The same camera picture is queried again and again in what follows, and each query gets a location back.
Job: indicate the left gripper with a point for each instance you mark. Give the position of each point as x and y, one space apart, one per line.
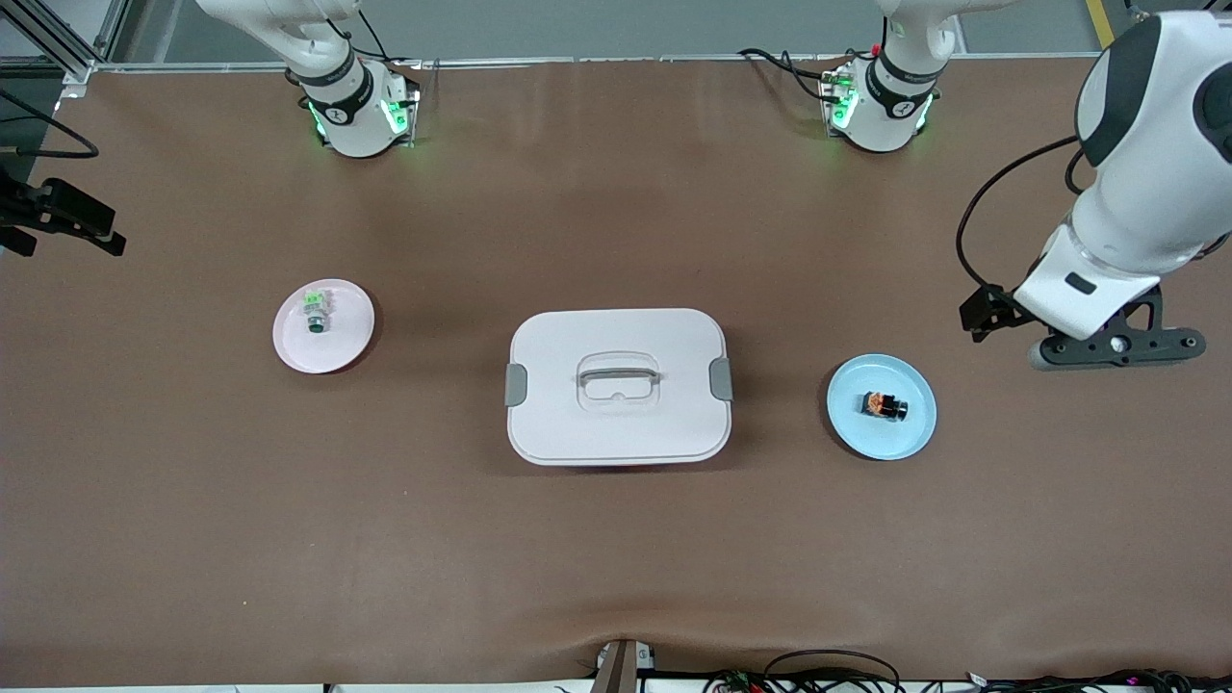
988 310

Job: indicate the black orange switch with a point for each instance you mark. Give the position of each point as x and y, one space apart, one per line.
884 405

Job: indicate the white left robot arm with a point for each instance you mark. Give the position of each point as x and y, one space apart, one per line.
1155 144

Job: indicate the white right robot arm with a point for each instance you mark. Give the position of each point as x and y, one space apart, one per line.
356 115

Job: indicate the white lidded box grey latches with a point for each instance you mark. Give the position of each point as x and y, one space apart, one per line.
616 423

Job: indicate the light blue round plate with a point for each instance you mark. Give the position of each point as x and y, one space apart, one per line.
881 438

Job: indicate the pink round plate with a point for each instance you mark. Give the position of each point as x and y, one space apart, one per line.
327 351

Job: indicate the brown table mat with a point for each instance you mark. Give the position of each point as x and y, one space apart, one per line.
616 558

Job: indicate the aluminium frame post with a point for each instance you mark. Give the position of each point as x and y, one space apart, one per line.
114 29

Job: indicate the green switch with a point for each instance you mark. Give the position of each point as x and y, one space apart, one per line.
316 308

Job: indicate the camera stand bracket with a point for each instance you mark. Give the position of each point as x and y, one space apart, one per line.
621 669

